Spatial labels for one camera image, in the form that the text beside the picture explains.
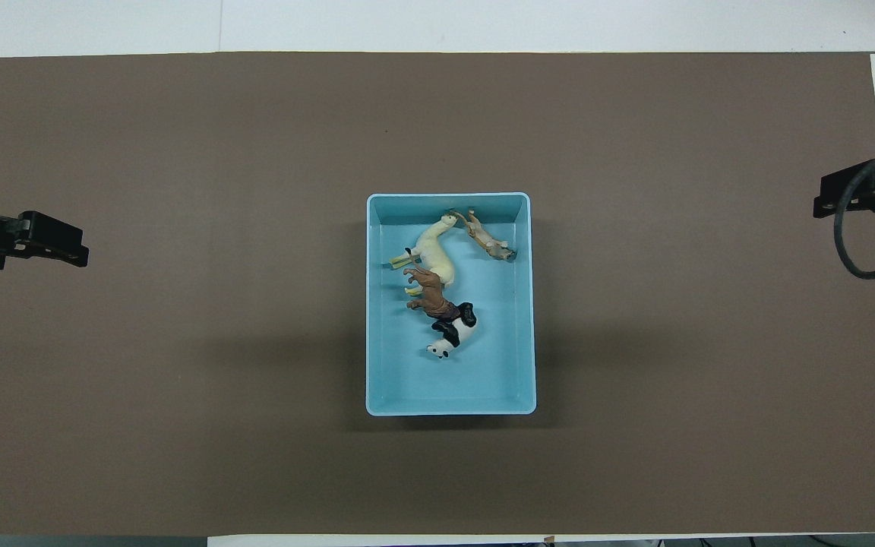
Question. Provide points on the orange tiger toy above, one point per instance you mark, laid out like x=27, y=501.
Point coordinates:
x=487, y=239

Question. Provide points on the brown lion toy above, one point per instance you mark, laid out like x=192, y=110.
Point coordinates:
x=430, y=292

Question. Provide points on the cream llama toy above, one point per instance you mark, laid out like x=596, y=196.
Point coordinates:
x=434, y=251

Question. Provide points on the black white panda toy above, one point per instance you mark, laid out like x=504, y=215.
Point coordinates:
x=456, y=330

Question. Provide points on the light blue storage box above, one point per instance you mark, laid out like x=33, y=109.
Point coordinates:
x=483, y=380

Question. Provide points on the brown table mat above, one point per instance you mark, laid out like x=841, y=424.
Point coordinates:
x=179, y=342

